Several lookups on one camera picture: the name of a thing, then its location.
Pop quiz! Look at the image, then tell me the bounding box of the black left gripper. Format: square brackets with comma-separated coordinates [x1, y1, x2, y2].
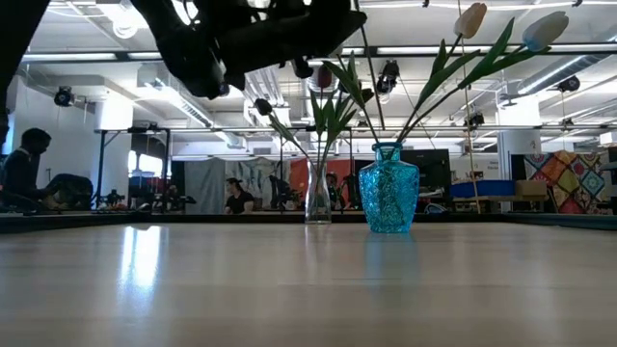
[144, 0, 369, 101]

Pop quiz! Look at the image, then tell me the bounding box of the white artificial tulip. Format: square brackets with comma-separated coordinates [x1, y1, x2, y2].
[320, 57, 387, 146]
[398, 10, 571, 146]

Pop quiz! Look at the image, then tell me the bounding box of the black artificial tulip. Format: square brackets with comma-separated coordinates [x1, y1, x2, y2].
[254, 97, 319, 168]

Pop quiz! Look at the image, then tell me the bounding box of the blue patterned glass vase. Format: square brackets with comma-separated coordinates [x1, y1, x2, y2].
[358, 141, 420, 235]

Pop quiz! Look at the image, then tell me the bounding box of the peach artificial tulip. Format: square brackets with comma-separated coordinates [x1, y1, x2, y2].
[397, 2, 489, 146]

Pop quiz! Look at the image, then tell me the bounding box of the clear glass vase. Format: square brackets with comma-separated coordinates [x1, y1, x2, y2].
[304, 161, 333, 225]

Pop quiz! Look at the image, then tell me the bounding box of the orange backdrop panel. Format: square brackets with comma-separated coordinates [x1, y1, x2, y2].
[288, 158, 361, 208]

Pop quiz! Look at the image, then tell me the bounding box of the black overhead light bar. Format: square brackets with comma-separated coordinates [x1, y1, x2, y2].
[21, 44, 617, 63]

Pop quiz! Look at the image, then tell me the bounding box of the person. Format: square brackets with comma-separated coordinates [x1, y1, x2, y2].
[325, 172, 342, 212]
[0, 127, 54, 213]
[224, 176, 256, 216]

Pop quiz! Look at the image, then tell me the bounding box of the grey curtain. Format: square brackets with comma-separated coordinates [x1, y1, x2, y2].
[185, 157, 290, 214]

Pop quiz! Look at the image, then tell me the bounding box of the thin tan pole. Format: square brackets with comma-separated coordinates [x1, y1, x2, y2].
[456, 0, 481, 214]

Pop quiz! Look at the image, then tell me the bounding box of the black television screen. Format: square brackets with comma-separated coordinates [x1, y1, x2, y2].
[399, 148, 453, 200]

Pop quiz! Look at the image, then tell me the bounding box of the blue storage bin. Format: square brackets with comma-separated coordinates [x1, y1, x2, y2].
[450, 179, 517, 199]

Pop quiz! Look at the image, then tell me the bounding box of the round black ceiling spotlight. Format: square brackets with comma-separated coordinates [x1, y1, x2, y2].
[53, 86, 76, 108]
[557, 74, 581, 93]

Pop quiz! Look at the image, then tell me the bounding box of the brown cardboard box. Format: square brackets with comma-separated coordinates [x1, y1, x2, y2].
[515, 179, 550, 197]

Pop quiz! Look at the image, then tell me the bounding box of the colourful patchwork quilt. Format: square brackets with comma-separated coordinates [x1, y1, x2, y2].
[523, 150, 609, 216]

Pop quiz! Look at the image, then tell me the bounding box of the silver ventilation duct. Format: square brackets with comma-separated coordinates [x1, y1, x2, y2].
[293, 52, 361, 121]

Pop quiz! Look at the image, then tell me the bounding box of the black overhead camera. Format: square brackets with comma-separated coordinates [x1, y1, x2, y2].
[375, 60, 402, 105]

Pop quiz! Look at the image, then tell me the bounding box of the black aluminium table frame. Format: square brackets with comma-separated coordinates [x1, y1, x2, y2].
[0, 210, 617, 235]

